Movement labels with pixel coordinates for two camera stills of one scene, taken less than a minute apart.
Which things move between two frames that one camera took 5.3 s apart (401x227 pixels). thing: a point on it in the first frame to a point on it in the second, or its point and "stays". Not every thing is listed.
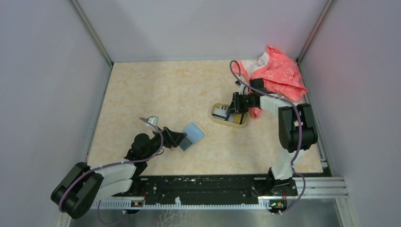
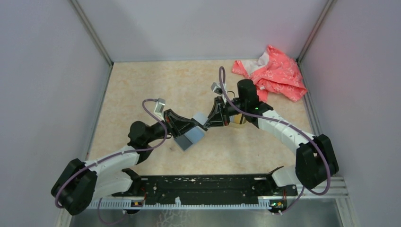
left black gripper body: (169, 142) to (171, 124)
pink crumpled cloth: (280, 73) stays
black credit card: (185, 144) stays
